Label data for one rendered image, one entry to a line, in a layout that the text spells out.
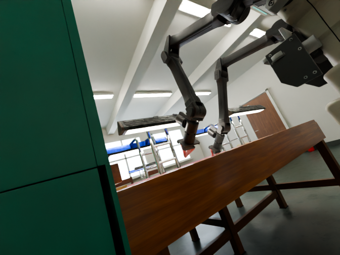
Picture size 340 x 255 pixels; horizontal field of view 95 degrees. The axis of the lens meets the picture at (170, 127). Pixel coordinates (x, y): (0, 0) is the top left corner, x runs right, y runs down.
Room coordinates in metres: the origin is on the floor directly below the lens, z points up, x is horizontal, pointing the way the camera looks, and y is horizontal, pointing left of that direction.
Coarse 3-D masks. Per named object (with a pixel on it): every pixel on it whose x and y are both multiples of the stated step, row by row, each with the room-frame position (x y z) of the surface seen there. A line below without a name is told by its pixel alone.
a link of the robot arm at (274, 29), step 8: (280, 24) 0.67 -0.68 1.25; (288, 24) 0.66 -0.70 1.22; (272, 32) 0.70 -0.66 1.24; (256, 40) 0.79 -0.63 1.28; (264, 40) 0.76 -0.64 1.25; (272, 40) 0.75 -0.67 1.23; (248, 48) 0.82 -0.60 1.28; (256, 48) 0.80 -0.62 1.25; (232, 56) 0.90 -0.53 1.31; (240, 56) 0.87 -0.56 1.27; (224, 64) 0.95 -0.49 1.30; (224, 72) 0.98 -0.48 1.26
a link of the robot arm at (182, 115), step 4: (188, 108) 0.65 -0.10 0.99; (192, 108) 0.64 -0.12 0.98; (180, 112) 0.74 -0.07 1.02; (184, 112) 0.73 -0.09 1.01; (188, 112) 0.66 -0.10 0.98; (192, 112) 0.64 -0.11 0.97; (176, 116) 0.75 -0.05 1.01; (180, 116) 0.74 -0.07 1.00; (184, 116) 0.72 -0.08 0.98; (188, 116) 0.67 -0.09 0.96; (192, 116) 0.66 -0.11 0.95; (176, 120) 0.76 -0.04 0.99; (180, 120) 0.73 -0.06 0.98; (192, 120) 0.67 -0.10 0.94; (196, 120) 0.69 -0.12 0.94; (200, 120) 0.70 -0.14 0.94; (180, 124) 0.75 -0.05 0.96
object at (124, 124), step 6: (126, 120) 0.82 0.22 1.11; (132, 120) 0.84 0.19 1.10; (138, 120) 0.85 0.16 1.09; (144, 120) 0.87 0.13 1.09; (150, 120) 0.88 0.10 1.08; (156, 120) 0.90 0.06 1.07; (162, 120) 0.92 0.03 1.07; (168, 120) 0.94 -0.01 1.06; (174, 120) 0.97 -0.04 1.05; (120, 126) 0.77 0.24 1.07; (126, 126) 0.78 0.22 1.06; (132, 126) 0.80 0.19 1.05; (138, 126) 0.82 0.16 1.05; (144, 126) 0.84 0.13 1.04; (150, 126) 0.87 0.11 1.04; (120, 132) 0.79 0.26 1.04; (126, 132) 0.82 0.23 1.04
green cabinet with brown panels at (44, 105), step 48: (0, 0) 0.30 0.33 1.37; (48, 0) 0.37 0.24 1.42; (0, 48) 0.30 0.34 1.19; (48, 48) 0.35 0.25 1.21; (0, 96) 0.29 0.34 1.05; (48, 96) 0.34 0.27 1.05; (0, 144) 0.29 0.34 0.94; (48, 144) 0.34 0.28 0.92; (96, 144) 0.39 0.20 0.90; (0, 192) 0.29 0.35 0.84
